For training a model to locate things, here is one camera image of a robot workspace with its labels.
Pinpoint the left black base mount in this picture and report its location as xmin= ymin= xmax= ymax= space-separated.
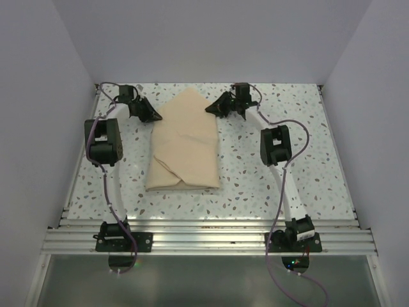
xmin=93 ymin=232 xmax=153 ymax=253

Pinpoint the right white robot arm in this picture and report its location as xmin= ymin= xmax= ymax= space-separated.
xmin=205 ymin=83 xmax=315 ymax=251

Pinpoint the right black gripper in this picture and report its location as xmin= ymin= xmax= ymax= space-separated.
xmin=206 ymin=91 xmax=240 ymax=118

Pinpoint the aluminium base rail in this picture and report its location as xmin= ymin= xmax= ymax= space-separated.
xmin=41 ymin=219 xmax=378 ymax=256

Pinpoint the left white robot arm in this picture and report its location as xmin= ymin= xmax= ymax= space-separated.
xmin=84 ymin=83 xmax=162 ymax=251

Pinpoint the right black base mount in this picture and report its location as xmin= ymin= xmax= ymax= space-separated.
xmin=264 ymin=230 xmax=323 ymax=253

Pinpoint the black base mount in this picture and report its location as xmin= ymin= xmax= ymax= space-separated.
xmin=264 ymin=230 xmax=323 ymax=253
xmin=93 ymin=232 xmax=153 ymax=253

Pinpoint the beige cloth drape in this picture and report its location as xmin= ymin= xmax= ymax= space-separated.
xmin=146 ymin=88 xmax=220 ymax=191

